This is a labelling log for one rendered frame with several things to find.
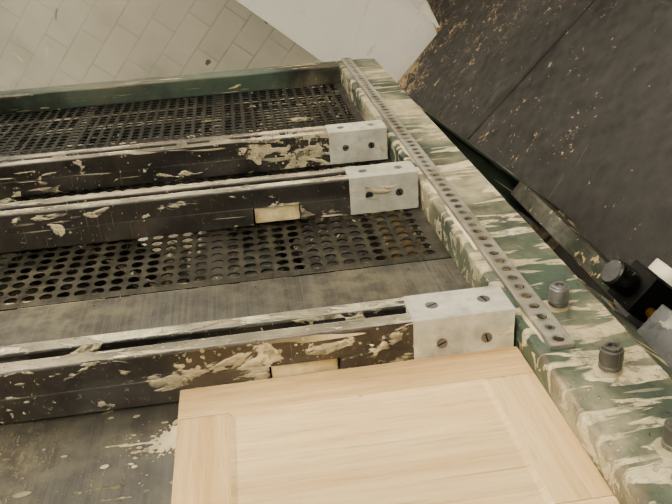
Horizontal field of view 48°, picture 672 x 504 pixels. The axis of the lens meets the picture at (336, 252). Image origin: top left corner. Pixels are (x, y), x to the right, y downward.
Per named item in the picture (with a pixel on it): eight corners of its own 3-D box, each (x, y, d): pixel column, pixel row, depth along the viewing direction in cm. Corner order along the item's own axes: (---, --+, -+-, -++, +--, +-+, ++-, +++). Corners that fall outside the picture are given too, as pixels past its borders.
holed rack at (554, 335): (575, 347, 86) (576, 342, 85) (550, 350, 85) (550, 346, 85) (350, 59, 233) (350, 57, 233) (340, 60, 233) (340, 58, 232)
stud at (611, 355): (626, 373, 81) (629, 350, 79) (604, 376, 80) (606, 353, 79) (615, 360, 83) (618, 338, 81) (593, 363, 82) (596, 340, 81)
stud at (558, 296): (571, 309, 93) (573, 288, 92) (552, 311, 93) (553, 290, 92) (563, 299, 95) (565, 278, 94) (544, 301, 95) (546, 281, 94)
